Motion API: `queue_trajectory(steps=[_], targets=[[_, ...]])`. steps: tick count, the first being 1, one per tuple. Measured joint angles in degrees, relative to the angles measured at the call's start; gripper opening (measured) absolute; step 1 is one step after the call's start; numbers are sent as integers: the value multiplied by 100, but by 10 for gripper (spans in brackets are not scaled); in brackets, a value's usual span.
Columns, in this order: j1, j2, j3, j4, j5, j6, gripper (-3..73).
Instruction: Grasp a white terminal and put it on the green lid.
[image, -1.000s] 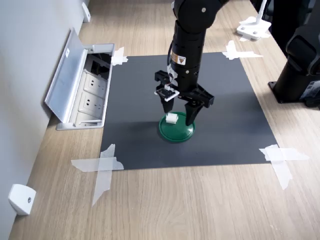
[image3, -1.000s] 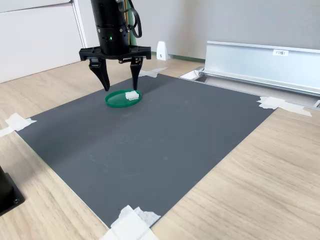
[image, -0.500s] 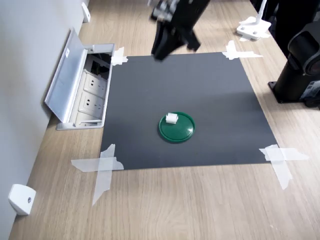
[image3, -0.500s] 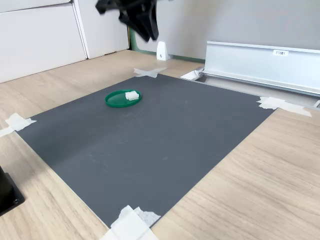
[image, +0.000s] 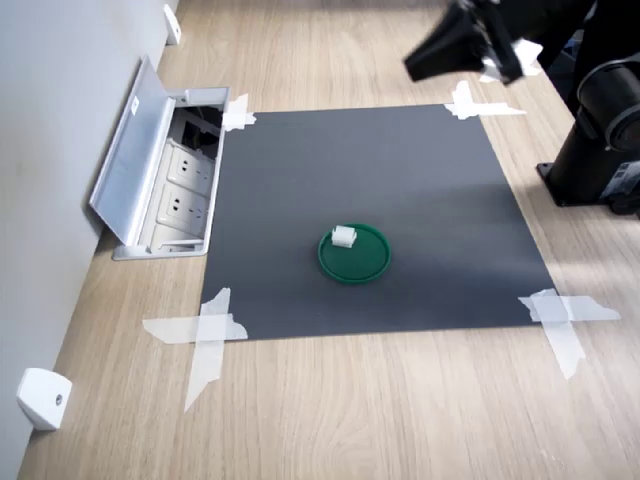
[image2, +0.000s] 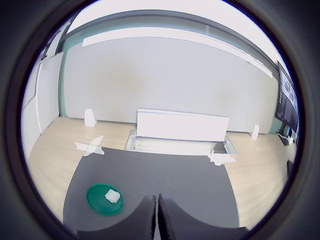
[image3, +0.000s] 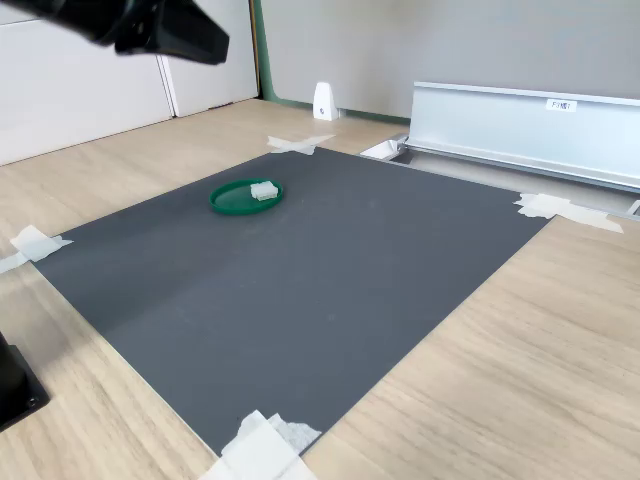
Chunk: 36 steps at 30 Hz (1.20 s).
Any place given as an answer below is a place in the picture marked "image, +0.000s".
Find small white plastic terminal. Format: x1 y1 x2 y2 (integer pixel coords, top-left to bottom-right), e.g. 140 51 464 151
330 225 357 249

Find round green lid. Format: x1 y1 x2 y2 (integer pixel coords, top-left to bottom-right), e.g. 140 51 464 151
317 222 393 287

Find white tape cross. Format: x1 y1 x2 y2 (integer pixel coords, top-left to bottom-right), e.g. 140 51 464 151
221 93 258 134
443 79 528 121
518 288 622 381
142 287 250 414

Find dark grey mat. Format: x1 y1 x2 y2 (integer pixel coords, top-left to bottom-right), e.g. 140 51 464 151
201 103 557 342

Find black device with white label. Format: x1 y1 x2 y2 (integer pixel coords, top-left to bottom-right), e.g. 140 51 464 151
607 162 640 219

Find grey partition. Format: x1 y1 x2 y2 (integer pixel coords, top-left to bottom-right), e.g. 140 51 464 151
0 0 170 474

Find white bracket taped to table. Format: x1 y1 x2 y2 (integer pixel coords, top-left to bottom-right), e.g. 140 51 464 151
478 38 544 84

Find white partition bracket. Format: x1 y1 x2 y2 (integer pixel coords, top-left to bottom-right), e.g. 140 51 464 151
15 367 74 432
163 3 182 46

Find silver cable duct with sockets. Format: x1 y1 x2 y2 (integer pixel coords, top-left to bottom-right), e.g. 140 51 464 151
88 55 232 261

